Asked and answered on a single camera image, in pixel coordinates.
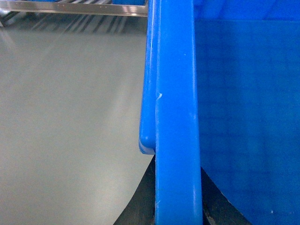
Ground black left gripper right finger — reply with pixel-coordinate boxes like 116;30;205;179
201;168;251;225

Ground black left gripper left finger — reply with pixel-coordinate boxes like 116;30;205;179
114;157;156;225

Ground large blue plastic crate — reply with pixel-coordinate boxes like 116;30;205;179
139;0;300;225

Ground steel shelf rail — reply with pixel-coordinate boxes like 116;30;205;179
0;0;148;17

